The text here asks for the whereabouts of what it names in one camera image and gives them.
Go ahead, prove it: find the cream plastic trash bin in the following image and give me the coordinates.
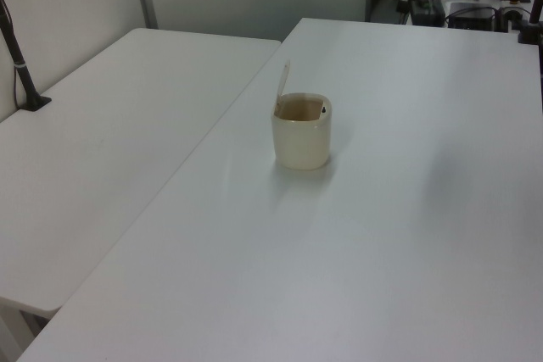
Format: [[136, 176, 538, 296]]
[[270, 92, 333, 171]]

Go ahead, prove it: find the cream hinged bin lid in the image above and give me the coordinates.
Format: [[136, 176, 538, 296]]
[[273, 59, 293, 115]]

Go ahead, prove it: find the white side table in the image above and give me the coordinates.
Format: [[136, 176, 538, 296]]
[[0, 27, 283, 321]]

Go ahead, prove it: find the black box with green part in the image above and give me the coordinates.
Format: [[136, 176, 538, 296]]
[[409, 0, 446, 26]]

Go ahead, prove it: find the dark flat electronic device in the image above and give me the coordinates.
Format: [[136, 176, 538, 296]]
[[445, 1, 498, 31]]

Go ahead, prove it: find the black camera pole with clamp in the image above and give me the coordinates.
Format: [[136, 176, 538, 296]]
[[0, 0, 53, 112]]

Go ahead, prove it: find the black clamped camera pole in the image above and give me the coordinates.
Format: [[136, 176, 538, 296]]
[[515, 0, 543, 45]]

